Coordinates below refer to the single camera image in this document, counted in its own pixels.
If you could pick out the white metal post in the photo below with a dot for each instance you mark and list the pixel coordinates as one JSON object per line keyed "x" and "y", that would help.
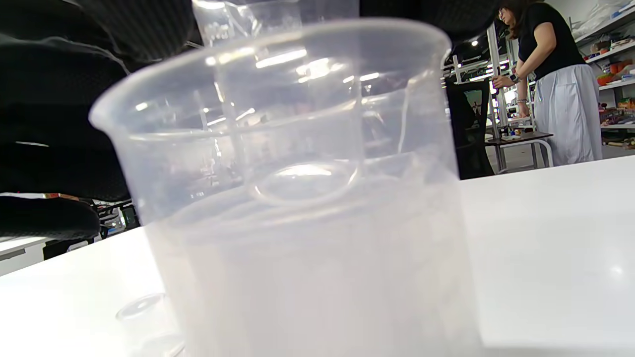
{"x": 496, "y": 59}

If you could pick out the person's right hand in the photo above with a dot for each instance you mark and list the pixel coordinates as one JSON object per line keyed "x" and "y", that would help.
{"x": 49, "y": 99}

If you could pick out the small clear plastic beaker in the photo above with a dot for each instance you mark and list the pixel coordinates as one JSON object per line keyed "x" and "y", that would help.
{"x": 233, "y": 20}

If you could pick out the largest clear plastic beaker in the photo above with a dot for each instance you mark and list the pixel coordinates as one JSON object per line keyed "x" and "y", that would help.
{"x": 421, "y": 248}

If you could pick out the tiniest clear plastic beaker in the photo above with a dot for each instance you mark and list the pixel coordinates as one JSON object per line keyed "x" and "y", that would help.
{"x": 149, "y": 322}

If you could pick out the storage shelf with items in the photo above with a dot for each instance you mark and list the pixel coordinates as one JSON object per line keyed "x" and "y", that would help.
{"x": 615, "y": 49}

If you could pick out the person's left hand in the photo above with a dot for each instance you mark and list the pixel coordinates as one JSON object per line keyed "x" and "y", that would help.
{"x": 426, "y": 12}

